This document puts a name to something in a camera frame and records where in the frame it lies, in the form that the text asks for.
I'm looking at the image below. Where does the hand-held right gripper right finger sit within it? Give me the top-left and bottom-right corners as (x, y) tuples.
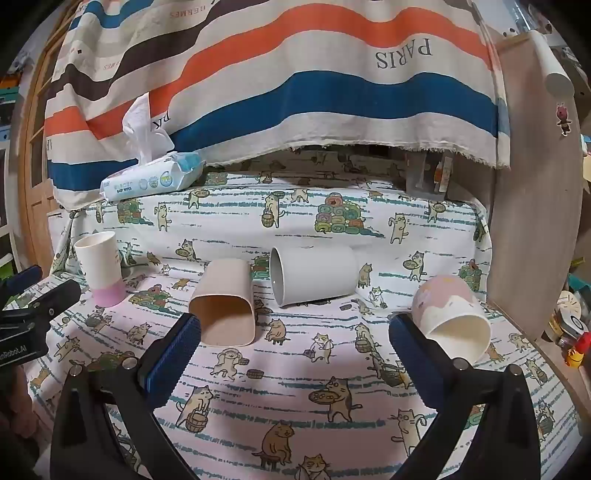
(388, 313), (541, 480)

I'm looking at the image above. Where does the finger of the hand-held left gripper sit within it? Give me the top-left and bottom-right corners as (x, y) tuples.
(0, 279), (82, 325)
(0, 265), (41, 298)

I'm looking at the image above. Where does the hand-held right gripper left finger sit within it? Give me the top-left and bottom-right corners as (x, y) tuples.
(50, 313), (202, 480)

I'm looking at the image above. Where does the white cup with pink base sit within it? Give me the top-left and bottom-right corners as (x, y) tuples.
(74, 231), (126, 308)

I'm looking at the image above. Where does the pink and white cup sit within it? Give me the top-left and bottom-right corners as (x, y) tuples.
(411, 275), (492, 363)

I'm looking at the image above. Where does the beige square cup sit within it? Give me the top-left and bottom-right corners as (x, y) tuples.
(188, 258), (257, 348)

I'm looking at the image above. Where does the grey round cup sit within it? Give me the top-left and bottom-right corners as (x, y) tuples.
(269, 246), (359, 309)

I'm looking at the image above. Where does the cat printed tablecloth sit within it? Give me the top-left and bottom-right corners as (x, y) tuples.
(28, 154), (571, 480)

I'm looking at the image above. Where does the wooden cabinet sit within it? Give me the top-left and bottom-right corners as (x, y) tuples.
(17, 0), (81, 278)

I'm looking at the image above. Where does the wet wipes pack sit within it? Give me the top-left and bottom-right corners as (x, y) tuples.
(100, 92), (206, 202)

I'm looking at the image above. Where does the red and yellow toy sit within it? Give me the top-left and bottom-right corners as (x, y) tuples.
(564, 331), (591, 368)

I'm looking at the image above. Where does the small box with orange label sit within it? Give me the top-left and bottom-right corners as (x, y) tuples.
(433, 156), (456, 195)

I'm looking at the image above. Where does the wooden side panel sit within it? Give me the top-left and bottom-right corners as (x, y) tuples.
(480, 30), (583, 340)

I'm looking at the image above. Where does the cartoon sticker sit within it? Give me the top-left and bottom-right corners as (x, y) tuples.
(555, 102), (574, 137)

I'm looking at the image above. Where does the striped cloth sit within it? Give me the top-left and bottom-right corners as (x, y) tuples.
(44, 0), (511, 210)

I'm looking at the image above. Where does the white cylinder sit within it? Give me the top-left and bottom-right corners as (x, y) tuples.
(530, 31), (574, 97)

